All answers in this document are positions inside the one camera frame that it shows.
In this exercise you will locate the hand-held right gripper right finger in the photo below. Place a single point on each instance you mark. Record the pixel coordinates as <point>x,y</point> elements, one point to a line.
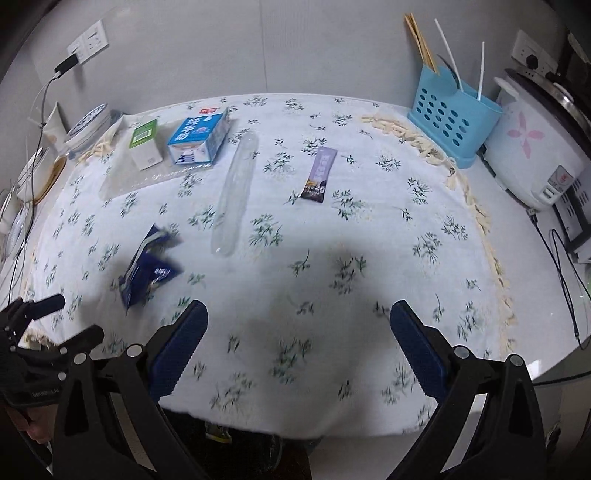
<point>418,350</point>

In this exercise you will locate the white bowl dark rim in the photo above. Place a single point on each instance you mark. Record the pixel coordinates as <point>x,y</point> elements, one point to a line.
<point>39,189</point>
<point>34,168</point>

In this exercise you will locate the person's left hand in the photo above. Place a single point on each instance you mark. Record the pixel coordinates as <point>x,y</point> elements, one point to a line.
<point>39,424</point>

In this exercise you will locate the white floral tablecloth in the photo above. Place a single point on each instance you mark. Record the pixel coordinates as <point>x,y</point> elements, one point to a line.
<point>323,240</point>

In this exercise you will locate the white straw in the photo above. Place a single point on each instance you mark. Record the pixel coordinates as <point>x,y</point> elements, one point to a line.
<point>481,69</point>
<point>447,50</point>

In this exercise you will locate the white microwave oven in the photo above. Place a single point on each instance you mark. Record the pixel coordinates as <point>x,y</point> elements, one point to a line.
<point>575,212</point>

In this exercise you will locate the blue snack wrapper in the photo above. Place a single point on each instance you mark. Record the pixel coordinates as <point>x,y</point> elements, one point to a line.
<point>147,272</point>

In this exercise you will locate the white wall socket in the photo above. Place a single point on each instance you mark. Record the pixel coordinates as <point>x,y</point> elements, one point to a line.
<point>98,39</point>
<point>78,48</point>

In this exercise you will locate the white paper holder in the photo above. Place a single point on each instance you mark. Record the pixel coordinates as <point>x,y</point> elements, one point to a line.
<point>55,131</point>

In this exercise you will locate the black charger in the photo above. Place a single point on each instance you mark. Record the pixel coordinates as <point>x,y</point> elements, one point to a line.
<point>65,65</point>

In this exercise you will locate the clear plastic tube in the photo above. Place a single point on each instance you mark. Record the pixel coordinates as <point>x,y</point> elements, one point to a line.
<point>233,194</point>

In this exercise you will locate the blue milk carton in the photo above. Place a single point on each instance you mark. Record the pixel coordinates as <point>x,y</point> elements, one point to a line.
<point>194,134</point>

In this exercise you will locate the round wooden coaster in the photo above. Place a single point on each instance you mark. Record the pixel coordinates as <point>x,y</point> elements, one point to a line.
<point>57,177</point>

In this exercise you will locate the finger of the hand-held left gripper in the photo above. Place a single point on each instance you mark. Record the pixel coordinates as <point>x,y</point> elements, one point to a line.
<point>69,341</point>
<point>37,307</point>

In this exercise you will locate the white socket with plug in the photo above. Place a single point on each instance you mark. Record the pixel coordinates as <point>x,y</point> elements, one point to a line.
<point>531,50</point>

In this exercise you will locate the wooden chopstick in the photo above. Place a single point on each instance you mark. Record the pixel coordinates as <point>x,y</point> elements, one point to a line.
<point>418,44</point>
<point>425,44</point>

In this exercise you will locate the clear bubble wrap sheet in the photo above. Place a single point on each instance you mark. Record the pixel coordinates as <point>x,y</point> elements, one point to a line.
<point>120,180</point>

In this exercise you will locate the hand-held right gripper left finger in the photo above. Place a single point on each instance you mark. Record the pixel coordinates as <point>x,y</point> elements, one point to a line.
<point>182,350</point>

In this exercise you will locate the white rice cooker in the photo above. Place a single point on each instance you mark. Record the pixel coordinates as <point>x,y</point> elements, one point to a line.
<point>531,138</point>

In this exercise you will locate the blue utensil holder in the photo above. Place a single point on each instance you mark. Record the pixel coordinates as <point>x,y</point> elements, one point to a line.
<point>443,120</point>

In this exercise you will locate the purple sachet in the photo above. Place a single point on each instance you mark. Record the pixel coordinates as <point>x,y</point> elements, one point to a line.
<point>318,175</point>

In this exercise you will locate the blue floral bowl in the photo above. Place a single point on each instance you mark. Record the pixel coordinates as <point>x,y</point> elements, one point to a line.
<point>87,122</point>

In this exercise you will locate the green carton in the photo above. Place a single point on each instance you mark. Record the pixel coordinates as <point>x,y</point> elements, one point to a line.
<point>145,147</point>

